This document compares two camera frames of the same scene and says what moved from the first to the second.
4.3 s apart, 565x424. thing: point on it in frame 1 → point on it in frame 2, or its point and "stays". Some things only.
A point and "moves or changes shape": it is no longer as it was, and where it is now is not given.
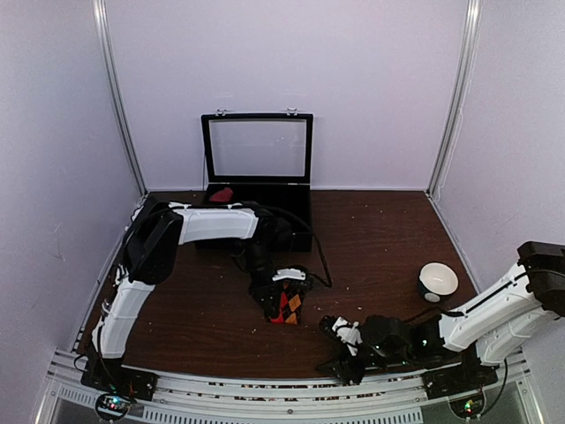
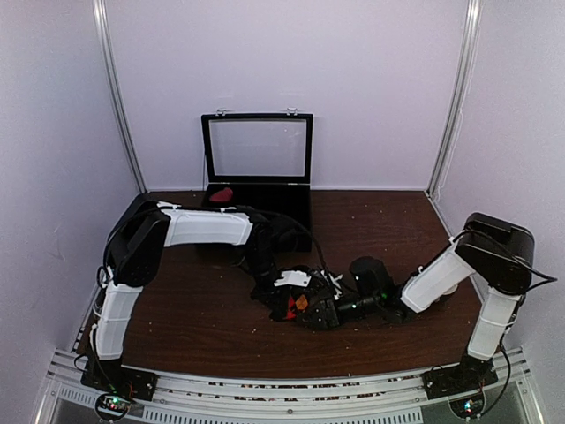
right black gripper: x=345 y=366 → x=327 y=314
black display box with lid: x=264 y=160 stays
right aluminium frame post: x=453 y=121 stays
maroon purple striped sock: x=225 y=195 stays
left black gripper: x=263 y=291 stays
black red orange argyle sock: x=290 y=306 moves or changes shape
